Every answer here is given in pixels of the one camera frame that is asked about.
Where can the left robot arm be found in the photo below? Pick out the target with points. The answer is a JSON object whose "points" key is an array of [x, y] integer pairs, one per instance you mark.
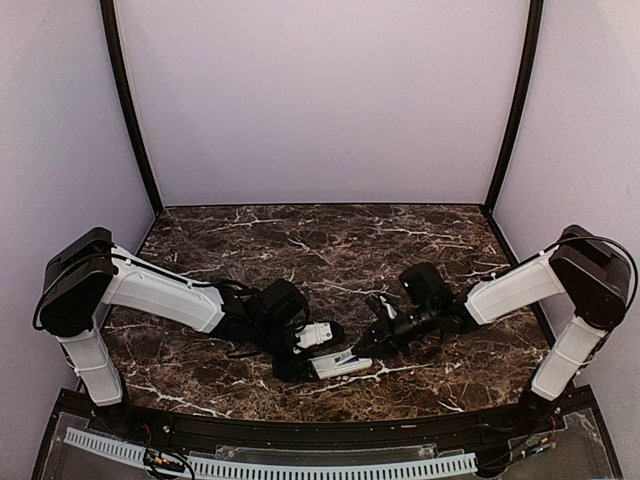
{"points": [[93, 271]]}

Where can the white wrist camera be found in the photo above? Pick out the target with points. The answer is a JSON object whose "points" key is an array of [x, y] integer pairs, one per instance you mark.
{"points": [[382, 306], [318, 335]]}

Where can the black front rail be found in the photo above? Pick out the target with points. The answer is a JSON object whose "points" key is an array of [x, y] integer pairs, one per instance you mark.
{"points": [[489, 429]]}

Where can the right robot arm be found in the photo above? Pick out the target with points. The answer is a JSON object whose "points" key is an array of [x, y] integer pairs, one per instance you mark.
{"points": [[598, 275]]}

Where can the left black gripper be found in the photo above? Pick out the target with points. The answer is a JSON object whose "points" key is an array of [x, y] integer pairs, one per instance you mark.
{"points": [[293, 372]]}

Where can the right black frame post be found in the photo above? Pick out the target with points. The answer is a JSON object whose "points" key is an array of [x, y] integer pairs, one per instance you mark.
{"points": [[526, 65]]}

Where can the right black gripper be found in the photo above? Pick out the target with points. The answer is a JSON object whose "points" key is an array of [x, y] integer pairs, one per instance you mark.
{"points": [[386, 342]]}

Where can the white slotted cable duct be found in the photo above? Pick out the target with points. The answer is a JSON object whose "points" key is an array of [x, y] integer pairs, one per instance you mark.
{"points": [[250, 463]]}

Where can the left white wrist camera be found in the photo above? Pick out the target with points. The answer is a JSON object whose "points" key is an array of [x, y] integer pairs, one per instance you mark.
{"points": [[318, 335]]}

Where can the white remote control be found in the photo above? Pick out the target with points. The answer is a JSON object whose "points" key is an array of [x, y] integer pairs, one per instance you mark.
{"points": [[325, 367]]}

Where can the left black frame post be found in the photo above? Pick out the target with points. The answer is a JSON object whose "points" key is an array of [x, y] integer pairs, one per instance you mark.
{"points": [[118, 67]]}

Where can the white battery compartment cover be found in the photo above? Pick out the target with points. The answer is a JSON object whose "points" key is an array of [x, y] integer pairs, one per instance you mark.
{"points": [[345, 358]]}

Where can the black frame post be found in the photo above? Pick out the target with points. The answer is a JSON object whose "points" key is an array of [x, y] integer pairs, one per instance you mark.
{"points": [[526, 65], [118, 67]]}

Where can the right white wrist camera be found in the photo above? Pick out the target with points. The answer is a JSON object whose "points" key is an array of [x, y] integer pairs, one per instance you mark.
{"points": [[382, 306]]}

